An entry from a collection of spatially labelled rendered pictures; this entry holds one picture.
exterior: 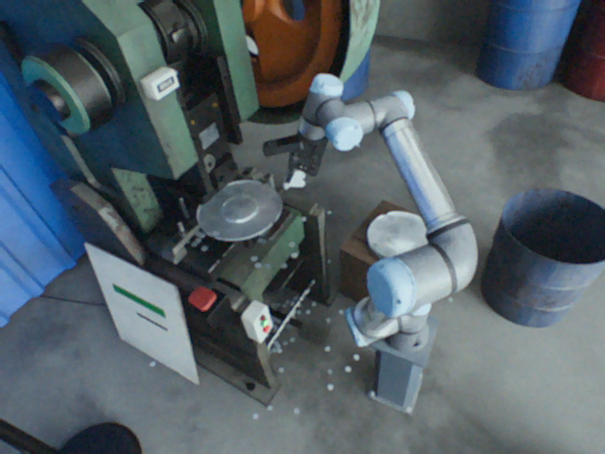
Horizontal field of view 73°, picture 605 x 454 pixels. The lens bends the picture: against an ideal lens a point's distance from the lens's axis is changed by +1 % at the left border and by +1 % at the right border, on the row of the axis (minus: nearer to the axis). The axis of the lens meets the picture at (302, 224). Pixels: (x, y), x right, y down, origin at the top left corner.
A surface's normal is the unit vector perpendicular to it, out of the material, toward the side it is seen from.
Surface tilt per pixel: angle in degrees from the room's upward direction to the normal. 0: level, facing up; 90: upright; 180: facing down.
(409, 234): 0
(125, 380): 0
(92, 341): 0
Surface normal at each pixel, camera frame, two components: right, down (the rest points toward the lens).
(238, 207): -0.09, -0.69
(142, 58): 0.85, 0.32
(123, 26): 0.54, -0.26
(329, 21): -0.51, 0.65
